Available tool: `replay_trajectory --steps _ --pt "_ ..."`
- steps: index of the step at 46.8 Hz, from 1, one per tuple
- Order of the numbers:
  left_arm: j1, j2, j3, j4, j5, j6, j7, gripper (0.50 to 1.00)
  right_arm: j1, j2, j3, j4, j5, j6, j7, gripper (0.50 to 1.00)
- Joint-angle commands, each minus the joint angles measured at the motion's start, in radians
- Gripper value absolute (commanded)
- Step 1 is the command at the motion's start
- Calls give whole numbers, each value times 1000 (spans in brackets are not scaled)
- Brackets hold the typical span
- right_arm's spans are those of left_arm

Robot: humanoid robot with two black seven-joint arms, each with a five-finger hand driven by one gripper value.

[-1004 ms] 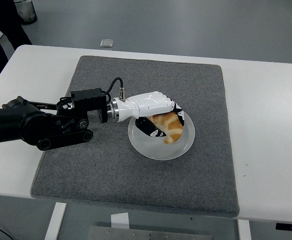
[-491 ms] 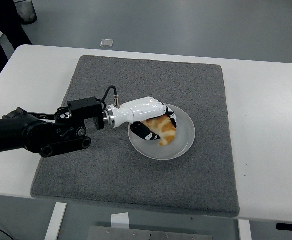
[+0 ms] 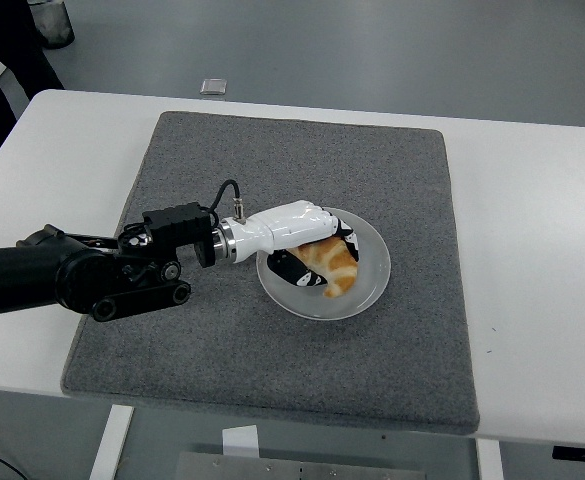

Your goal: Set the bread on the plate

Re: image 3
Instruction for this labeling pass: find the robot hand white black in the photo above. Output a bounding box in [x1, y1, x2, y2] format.
[229, 199, 362, 289]

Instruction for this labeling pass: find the croissant bread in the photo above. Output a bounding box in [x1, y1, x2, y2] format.
[291, 237, 361, 300]

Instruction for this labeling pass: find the light grey round plate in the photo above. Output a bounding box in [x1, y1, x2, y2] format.
[255, 207, 392, 322]

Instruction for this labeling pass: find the grey square mat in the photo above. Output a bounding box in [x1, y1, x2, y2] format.
[59, 110, 482, 437]

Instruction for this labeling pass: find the white table leg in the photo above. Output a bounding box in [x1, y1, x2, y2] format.
[87, 405, 134, 480]
[474, 438, 504, 480]

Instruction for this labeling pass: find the dark waste bin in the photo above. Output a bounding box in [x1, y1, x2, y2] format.
[25, 0, 76, 50]

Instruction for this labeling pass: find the person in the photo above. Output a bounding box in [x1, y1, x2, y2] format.
[0, 0, 66, 156]

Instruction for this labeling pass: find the black control box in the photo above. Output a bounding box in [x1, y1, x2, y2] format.
[551, 444, 585, 462]

